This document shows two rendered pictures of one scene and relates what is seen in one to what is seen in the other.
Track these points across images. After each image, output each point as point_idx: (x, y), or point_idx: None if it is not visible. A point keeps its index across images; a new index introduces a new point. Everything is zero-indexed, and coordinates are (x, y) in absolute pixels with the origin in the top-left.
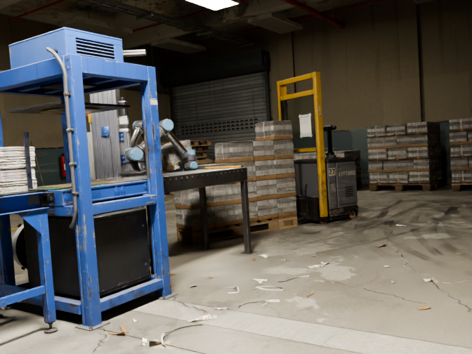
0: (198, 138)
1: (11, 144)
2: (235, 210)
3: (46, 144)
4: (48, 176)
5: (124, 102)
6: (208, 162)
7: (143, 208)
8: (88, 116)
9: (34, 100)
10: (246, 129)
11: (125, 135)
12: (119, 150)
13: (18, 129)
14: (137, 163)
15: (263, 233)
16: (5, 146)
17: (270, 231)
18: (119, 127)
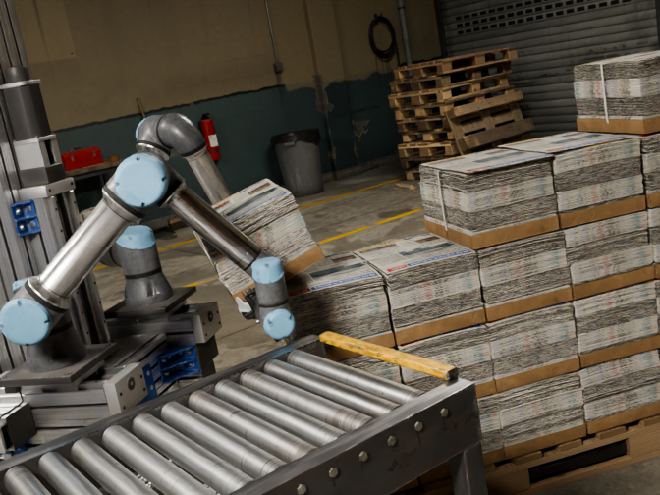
0: (493, 38)
1: (97, 110)
2: (495, 414)
3: (169, 99)
4: (181, 164)
5: (20, 89)
6: (511, 100)
7: (343, 246)
8: (249, 27)
9: (131, 11)
10: (603, 9)
11: (41, 212)
12: (27, 270)
13: (107, 78)
14: (63, 332)
15: (605, 484)
16: (86, 116)
17: (633, 467)
18: (18, 183)
